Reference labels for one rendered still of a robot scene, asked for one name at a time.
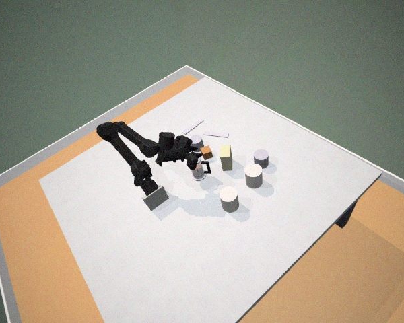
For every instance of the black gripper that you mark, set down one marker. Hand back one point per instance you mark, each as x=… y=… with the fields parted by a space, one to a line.
x=192 y=158

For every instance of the tan cube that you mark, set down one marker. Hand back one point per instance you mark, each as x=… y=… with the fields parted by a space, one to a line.
x=207 y=153

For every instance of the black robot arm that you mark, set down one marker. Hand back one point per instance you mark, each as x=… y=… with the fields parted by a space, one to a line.
x=108 y=131

